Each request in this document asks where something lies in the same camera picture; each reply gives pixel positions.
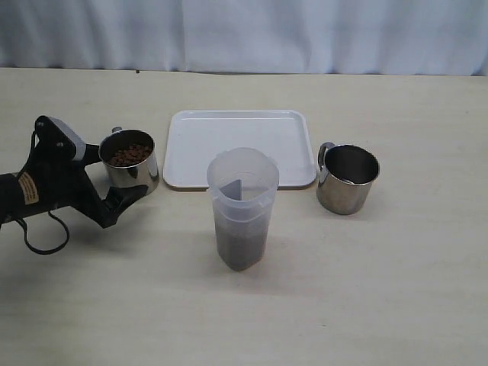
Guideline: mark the white curtain backdrop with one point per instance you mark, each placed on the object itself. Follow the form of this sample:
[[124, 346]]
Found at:
[[348, 37]]

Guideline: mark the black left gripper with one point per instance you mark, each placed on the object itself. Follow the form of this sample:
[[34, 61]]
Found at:
[[65, 185]]

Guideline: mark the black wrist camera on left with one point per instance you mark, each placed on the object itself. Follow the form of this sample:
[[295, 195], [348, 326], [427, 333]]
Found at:
[[57, 141]]

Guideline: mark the clear plastic pitcher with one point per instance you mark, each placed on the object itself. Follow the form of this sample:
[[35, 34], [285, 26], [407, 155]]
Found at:
[[242, 183]]

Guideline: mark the white plastic tray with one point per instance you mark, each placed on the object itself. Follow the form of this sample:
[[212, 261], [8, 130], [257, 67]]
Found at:
[[196, 137]]

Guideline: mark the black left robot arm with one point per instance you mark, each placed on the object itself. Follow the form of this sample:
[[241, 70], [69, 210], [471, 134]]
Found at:
[[20, 195]]

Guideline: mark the steel mug with pellets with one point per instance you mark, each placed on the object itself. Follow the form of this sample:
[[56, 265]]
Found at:
[[130, 159], [346, 174]]

